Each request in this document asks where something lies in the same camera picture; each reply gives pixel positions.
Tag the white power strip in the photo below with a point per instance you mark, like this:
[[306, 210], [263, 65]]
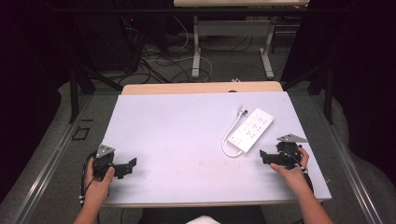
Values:
[[251, 130]]

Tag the desk with white legs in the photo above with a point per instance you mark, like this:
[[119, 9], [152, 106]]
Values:
[[232, 28]]

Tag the person's dark clothing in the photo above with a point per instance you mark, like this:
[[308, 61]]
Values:
[[174, 216]]

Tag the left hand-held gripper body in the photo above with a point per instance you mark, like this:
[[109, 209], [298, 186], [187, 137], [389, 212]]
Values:
[[102, 161]]

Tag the person's right hand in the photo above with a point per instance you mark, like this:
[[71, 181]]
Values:
[[291, 175]]

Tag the white power plug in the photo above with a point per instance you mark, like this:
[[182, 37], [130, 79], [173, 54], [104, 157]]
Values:
[[243, 109]]

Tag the dark curtain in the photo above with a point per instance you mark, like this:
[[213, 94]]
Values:
[[364, 62], [28, 62]]

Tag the wooden table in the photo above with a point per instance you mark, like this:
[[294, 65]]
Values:
[[186, 88]]

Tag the dark computer case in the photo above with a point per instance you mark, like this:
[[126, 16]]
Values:
[[102, 40]]

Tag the aluminium rail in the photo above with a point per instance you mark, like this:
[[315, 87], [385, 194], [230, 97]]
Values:
[[49, 161], [351, 168]]

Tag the black horizontal bar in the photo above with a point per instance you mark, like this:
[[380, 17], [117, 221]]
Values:
[[124, 10]]

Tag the black metal stand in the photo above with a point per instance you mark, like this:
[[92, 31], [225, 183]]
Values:
[[74, 93], [327, 93]]

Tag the white table mat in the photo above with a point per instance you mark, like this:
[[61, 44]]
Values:
[[186, 149]]

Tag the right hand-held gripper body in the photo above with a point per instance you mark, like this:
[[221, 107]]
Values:
[[289, 154]]

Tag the person's left hand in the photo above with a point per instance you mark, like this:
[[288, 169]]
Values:
[[96, 188]]

